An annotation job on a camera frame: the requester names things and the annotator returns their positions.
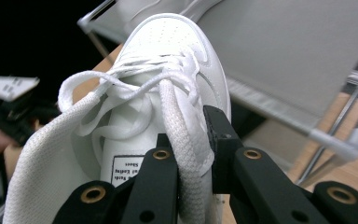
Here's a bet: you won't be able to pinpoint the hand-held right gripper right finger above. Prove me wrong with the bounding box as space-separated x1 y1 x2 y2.
203 105 245 194

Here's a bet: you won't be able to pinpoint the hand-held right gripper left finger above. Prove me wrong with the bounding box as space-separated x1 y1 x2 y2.
156 133 172 151

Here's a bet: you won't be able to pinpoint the white lace-up sneaker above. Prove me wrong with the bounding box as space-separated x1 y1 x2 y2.
2 12 232 224

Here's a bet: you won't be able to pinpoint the metal shoe rack grey shelves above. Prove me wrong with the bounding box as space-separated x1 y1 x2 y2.
76 0 358 188

